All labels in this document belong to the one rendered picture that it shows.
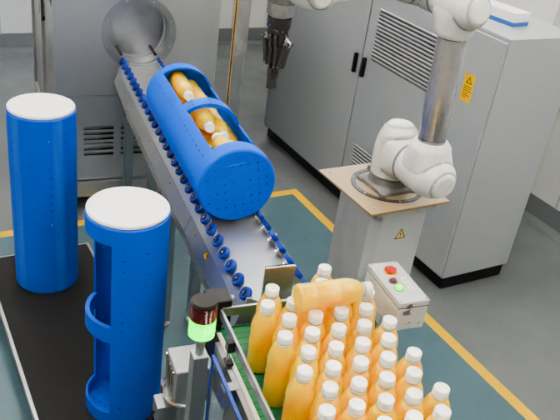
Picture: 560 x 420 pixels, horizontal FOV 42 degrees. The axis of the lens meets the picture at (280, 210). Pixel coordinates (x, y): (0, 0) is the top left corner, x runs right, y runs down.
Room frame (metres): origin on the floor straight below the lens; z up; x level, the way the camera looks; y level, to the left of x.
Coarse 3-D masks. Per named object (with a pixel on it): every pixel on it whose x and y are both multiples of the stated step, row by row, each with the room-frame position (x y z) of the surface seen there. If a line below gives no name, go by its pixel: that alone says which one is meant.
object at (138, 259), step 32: (96, 224) 1.96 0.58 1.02; (160, 224) 2.01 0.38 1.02; (96, 256) 2.13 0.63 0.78; (128, 256) 1.94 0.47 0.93; (160, 256) 2.02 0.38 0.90; (96, 288) 2.13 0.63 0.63; (128, 288) 1.94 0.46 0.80; (160, 288) 2.03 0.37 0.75; (96, 320) 1.97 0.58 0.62; (128, 320) 1.94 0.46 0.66; (160, 320) 2.04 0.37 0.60; (96, 352) 2.13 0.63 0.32; (128, 352) 1.94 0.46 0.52; (160, 352) 2.05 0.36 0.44; (96, 384) 2.13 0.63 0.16; (128, 384) 1.94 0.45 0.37; (160, 384) 2.09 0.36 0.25; (96, 416) 1.95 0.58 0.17; (128, 416) 1.95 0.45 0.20
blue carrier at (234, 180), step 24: (168, 72) 2.99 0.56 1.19; (192, 72) 3.03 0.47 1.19; (168, 96) 2.73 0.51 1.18; (216, 96) 2.92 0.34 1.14; (168, 120) 2.60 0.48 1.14; (192, 120) 2.48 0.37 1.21; (192, 144) 2.34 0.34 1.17; (240, 144) 2.26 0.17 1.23; (192, 168) 2.25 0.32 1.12; (216, 168) 2.19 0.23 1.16; (240, 168) 2.23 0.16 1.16; (264, 168) 2.26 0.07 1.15; (216, 192) 2.19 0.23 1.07; (240, 192) 2.23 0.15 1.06; (264, 192) 2.27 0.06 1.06; (216, 216) 2.20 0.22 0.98; (240, 216) 2.23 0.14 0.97
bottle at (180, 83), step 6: (174, 72) 2.97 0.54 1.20; (180, 72) 2.97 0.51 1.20; (168, 78) 2.98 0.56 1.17; (174, 78) 2.92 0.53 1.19; (180, 78) 2.90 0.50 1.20; (186, 78) 2.92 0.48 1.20; (174, 84) 2.89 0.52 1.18; (180, 84) 2.85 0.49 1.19; (186, 84) 2.85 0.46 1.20; (174, 90) 2.90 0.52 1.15; (180, 90) 2.83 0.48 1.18; (186, 90) 2.83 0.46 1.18; (192, 90) 2.85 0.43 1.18; (180, 96) 2.83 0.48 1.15
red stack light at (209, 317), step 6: (192, 312) 1.31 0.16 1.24; (198, 312) 1.30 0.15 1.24; (204, 312) 1.30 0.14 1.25; (210, 312) 1.31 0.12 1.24; (216, 312) 1.32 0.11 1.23; (192, 318) 1.31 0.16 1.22; (198, 318) 1.30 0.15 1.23; (204, 318) 1.30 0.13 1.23; (210, 318) 1.31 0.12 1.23; (216, 318) 1.33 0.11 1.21; (198, 324) 1.30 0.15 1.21; (204, 324) 1.30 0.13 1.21
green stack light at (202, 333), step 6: (192, 324) 1.31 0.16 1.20; (210, 324) 1.31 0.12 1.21; (192, 330) 1.31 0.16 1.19; (198, 330) 1.30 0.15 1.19; (204, 330) 1.30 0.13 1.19; (210, 330) 1.31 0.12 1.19; (192, 336) 1.30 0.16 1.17; (198, 336) 1.30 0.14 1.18; (204, 336) 1.30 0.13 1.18; (210, 336) 1.31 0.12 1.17
